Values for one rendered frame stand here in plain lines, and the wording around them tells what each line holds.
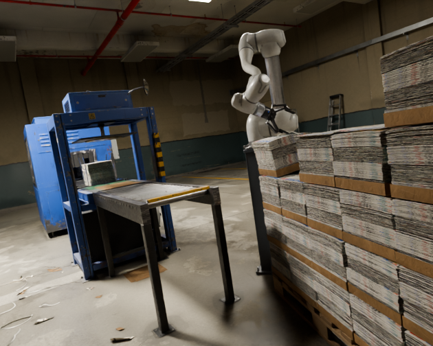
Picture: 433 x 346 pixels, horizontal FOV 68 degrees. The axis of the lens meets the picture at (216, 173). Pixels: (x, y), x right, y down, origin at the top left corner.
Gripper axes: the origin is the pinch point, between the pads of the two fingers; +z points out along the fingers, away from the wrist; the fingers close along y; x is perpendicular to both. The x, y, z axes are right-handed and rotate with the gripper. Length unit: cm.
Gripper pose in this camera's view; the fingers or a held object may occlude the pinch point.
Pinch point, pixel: (289, 122)
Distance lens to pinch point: 218.9
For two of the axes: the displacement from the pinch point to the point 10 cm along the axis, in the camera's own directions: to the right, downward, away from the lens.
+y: -3.2, 9.5, -0.2
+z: 9.1, 3.2, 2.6
